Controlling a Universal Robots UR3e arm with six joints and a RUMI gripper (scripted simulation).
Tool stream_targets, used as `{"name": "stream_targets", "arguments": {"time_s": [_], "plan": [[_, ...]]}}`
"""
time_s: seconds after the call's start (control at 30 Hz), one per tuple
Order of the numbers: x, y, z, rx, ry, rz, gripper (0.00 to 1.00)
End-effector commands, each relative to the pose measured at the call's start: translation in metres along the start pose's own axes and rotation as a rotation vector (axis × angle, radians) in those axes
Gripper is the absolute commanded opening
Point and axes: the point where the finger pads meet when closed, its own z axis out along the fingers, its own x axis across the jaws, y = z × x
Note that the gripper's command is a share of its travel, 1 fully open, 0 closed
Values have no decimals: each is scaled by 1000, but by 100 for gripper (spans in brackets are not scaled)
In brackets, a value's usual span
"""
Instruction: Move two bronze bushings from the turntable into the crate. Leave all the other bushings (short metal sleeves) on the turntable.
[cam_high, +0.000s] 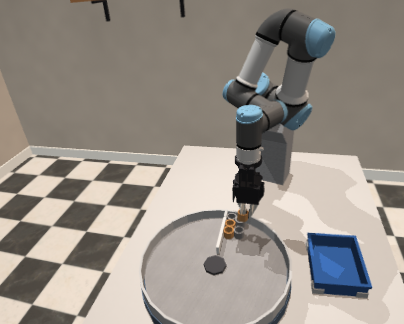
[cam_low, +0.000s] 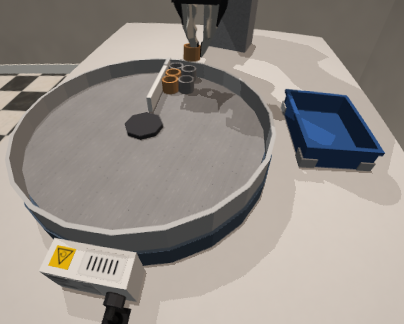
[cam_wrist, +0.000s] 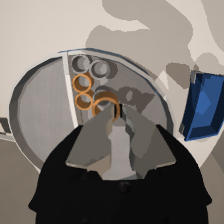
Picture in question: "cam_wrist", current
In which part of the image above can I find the grey round turntable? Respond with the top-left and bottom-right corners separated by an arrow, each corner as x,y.
7,48 -> 176,180

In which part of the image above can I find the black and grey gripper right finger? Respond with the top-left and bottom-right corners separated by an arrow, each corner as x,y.
119,103 -> 212,206

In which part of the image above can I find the blue open-top crate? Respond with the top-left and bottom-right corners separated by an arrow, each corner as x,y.
179,70 -> 224,142

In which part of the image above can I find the bronze bushing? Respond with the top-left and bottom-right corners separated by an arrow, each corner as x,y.
75,89 -> 94,110
72,72 -> 94,93
92,91 -> 120,122

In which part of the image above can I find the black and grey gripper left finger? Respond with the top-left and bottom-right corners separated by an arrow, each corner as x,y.
28,103 -> 116,213

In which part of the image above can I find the grey metal bushing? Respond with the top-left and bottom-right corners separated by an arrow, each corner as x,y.
70,54 -> 93,74
89,59 -> 110,80
92,85 -> 111,108

